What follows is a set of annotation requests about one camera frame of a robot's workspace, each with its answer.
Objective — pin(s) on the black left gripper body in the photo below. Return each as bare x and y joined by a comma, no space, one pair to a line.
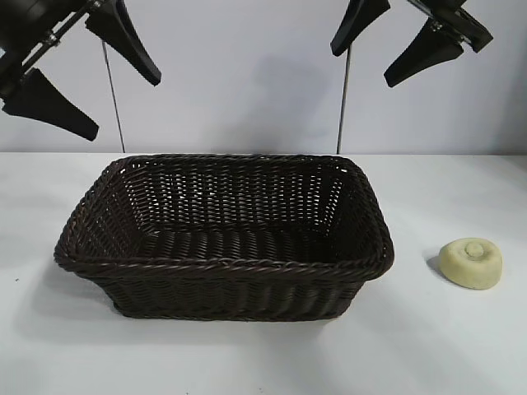
49,29

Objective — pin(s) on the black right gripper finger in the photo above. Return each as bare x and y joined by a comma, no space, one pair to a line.
360,24
424,57

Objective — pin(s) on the pale yellow egg yolk pastry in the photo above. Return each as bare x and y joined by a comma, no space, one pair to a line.
467,269

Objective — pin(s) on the dark brown woven basket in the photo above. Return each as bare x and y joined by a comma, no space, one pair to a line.
230,284

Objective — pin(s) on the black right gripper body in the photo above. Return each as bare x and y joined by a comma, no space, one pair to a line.
465,22

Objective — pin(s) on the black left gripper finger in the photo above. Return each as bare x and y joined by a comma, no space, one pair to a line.
127,41
49,103

